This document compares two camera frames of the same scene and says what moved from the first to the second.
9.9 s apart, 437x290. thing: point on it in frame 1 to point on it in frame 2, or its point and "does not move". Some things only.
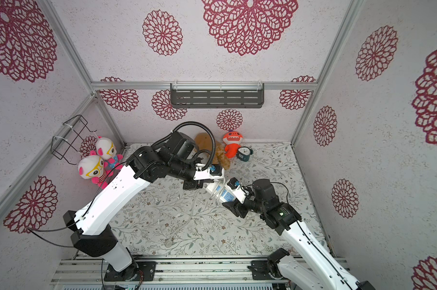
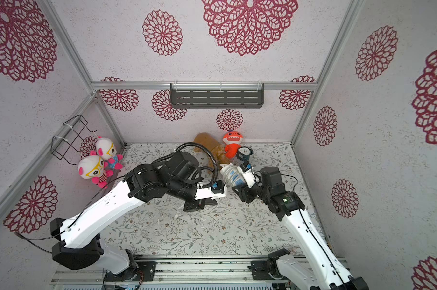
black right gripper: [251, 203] to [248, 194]
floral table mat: [172, 217] does not move
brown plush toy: [203, 141] does not move
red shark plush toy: [233, 140] does not move
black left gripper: [194, 185] to [199, 204]
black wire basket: [72, 130] does not move
